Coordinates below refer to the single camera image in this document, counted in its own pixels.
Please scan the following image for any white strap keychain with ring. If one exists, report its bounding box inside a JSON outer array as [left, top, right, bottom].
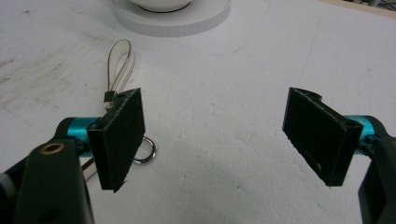
[[78, 38, 158, 181]]

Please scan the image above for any white round foam disc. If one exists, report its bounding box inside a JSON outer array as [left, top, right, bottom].
[[112, 0, 232, 38]]

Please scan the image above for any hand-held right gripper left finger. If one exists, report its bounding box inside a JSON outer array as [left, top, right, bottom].
[[55, 87, 147, 193]]

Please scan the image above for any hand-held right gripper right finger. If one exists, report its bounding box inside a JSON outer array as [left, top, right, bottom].
[[282, 87, 389, 188]]

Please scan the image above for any white bowl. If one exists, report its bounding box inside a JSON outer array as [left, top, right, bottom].
[[130, 0, 194, 13]]

